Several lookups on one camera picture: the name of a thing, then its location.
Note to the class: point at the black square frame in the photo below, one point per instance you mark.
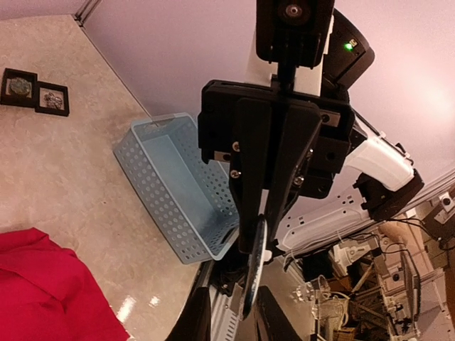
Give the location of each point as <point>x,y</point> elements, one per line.
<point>59,90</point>
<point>18,101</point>

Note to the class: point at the right aluminium corner post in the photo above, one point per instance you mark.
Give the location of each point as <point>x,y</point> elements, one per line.
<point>85,11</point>

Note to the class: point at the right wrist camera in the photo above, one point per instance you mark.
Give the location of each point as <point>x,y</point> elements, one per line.
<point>292,32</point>

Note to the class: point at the aluminium front rail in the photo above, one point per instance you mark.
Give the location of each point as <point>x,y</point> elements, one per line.
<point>353,270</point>

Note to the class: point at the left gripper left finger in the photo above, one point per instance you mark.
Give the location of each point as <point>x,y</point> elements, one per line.
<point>194,322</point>

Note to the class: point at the black square frame right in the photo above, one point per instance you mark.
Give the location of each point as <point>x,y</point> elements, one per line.
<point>59,90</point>

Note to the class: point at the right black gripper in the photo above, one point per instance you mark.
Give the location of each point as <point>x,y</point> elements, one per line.
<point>289,143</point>

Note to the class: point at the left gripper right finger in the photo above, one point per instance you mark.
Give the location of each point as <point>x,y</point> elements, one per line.
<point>270,320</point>

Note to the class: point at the silver white brooch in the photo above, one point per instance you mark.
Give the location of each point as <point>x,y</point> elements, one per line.
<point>53,101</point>

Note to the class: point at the black square frame middle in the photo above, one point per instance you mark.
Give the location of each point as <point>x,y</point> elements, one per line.
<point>18,101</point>

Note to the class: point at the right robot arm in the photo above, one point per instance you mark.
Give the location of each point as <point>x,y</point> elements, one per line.
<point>386,168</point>

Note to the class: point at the red t-shirt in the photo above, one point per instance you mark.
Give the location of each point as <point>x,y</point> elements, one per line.
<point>47,293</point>

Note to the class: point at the green round brooch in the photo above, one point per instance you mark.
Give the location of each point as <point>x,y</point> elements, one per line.
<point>20,87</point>

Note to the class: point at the blue plastic basket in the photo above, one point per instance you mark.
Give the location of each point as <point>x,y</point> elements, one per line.
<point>189,200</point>

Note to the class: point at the blue round brooch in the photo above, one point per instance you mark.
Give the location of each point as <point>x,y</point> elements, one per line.
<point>255,267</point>

